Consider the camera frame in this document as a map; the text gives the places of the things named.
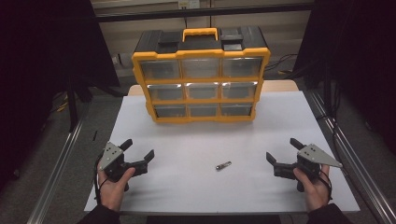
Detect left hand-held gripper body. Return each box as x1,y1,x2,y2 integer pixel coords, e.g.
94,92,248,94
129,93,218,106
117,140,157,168
98,141,149,191

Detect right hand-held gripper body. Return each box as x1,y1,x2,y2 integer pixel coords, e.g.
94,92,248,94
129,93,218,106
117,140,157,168
273,143,344,193

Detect clear plastic drawer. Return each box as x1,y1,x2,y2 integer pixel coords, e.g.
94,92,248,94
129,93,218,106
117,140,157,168
154,104,188,119

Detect yellow black drawer organizer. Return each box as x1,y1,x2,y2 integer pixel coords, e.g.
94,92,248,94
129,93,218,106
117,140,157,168
131,26,272,125

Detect person's left hand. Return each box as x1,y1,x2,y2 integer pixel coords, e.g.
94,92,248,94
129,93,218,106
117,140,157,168
96,165,136,213

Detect person's right hand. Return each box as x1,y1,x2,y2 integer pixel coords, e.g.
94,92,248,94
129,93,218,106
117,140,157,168
292,164,332,214

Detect white table board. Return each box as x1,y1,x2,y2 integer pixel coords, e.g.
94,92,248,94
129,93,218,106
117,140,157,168
83,91,361,216

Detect black metal stand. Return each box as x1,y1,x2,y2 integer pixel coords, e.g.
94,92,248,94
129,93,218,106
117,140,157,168
65,72,94,133

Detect grid of clear drawers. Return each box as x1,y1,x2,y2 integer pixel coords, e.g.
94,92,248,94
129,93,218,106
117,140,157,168
138,57,263,119

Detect black curtain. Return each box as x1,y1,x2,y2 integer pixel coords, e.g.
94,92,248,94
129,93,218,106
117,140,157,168
291,0,396,157
0,0,121,191

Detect black horizontal bar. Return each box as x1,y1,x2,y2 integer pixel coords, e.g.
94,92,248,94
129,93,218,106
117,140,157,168
94,2,314,23

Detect right hand-held gripper cable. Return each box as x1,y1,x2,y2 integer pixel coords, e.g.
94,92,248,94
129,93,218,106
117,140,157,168
317,169,333,202

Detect hand-held gripper cable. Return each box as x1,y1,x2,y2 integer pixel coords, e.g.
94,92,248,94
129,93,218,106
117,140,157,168
93,153,109,207
317,169,333,202

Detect left hand-held gripper cable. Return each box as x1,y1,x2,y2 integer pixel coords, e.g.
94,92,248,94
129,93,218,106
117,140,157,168
93,153,109,207

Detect aluminium floor rail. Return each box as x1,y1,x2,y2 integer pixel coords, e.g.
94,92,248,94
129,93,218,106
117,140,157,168
25,119,86,224
305,89,396,224

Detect yellow floor cable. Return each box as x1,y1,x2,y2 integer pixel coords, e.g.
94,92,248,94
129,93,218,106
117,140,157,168
55,92,71,114

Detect black floor cables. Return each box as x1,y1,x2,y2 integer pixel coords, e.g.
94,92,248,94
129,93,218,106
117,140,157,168
264,52,301,76

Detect white wall socket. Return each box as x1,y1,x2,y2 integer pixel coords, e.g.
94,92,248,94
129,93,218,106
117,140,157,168
177,0,201,10

